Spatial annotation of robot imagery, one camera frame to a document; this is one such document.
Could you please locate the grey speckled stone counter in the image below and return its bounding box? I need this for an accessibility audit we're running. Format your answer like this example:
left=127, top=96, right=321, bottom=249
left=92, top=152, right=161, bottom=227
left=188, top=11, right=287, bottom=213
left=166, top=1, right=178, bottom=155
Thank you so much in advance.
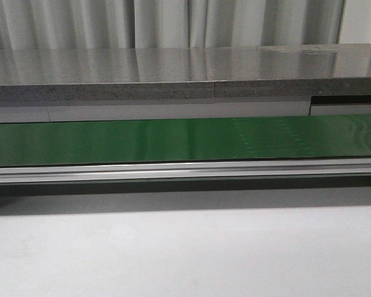
left=0, top=44, right=371, bottom=124

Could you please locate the green conveyor belt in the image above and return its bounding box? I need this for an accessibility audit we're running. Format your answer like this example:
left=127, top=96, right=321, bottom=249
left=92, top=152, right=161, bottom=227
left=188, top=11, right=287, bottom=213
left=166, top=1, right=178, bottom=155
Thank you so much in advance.
left=0, top=114, right=371, bottom=167

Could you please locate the white pleated curtain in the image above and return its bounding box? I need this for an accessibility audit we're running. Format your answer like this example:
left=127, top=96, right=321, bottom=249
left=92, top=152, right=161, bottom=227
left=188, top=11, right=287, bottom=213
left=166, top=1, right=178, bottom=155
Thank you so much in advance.
left=0, top=1, right=371, bottom=50

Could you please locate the aluminium conveyor frame rail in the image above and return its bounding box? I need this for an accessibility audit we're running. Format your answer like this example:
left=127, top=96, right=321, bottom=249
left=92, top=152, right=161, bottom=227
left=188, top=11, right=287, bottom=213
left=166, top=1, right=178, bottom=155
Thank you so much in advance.
left=0, top=158, right=371, bottom=185

